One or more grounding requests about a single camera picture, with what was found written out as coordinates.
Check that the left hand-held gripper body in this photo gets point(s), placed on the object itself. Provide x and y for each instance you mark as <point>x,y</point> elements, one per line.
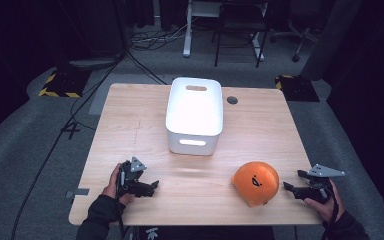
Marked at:
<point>130,176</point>

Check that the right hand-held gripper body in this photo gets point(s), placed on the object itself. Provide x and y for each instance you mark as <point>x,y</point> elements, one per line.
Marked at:
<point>318,191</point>

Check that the orange plush toy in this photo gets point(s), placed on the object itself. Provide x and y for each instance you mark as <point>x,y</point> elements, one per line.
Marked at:
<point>255,183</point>

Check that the white plastic basket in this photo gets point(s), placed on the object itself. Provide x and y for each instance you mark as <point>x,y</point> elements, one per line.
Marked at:
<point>194,113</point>

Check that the person's left hand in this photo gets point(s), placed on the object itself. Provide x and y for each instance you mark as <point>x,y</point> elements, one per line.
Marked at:
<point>112,186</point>

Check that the person's right hand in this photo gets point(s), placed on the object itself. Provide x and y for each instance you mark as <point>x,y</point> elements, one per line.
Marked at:
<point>328,210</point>

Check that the grey tape strip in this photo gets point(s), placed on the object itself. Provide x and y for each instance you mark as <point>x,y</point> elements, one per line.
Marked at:
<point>81,191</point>

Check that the person's dark clothing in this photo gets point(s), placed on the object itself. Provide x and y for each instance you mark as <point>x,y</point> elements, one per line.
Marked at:
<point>206,233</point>

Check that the dark round table grommet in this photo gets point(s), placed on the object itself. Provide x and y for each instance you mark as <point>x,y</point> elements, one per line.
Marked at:
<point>232,100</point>

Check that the grey flat stand base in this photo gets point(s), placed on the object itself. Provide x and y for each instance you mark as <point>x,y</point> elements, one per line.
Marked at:
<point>90,63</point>

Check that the grey curtain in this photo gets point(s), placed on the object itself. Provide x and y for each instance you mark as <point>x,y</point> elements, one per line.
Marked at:
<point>333,40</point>

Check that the office chair with casters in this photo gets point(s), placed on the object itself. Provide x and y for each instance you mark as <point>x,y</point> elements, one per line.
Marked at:
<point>305,35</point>

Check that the black chair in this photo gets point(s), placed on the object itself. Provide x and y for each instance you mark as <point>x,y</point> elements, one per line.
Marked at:
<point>240,25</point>

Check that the yellow-black striped base plate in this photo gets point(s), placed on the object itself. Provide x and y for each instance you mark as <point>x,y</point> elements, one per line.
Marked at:
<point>296,88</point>
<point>66,83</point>

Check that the white desk frame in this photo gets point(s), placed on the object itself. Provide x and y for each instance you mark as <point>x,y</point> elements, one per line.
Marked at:
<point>188,33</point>

